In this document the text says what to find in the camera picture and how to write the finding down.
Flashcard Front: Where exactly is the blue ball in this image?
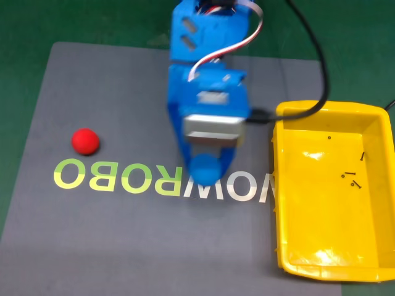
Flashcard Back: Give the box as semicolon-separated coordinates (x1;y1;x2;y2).
188;153;220;186

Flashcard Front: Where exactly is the black camera cable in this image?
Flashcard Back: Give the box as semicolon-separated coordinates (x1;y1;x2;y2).
245;0;330;125

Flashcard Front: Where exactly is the grey mat with NOMROBO print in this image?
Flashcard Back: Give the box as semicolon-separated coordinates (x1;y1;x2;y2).
0;41;343;296

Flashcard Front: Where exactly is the yellow plastic bin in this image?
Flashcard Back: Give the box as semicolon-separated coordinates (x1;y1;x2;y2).
271;100;395;283

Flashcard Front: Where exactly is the silver camera box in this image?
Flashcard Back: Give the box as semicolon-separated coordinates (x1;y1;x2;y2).
183;113;246;149

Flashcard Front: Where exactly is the white and red servo cable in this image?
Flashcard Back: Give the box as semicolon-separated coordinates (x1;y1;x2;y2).
187;4;265;83

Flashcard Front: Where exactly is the red ball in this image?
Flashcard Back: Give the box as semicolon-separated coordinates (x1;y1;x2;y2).
71;128;101;156

